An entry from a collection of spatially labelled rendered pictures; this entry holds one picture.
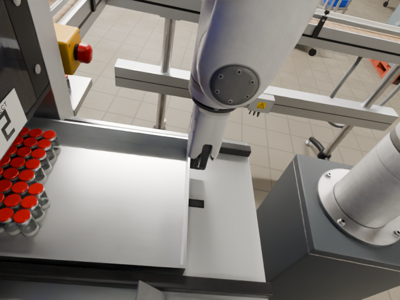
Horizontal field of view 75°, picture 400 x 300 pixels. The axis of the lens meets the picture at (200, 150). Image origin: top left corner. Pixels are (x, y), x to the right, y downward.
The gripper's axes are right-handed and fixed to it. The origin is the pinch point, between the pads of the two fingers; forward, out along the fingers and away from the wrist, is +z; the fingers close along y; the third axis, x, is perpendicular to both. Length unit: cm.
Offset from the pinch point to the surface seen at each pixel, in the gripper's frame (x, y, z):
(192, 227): -0.1, 11.7, 4.3
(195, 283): 0.5, 21.2, 2.2
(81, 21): -39, -53, 2
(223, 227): 5.5, 11.1, 4.3
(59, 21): -41, -43, -2
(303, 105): 64, -85, 42
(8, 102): -27.5, 4.9, -12.5
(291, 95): 56, -87, 38
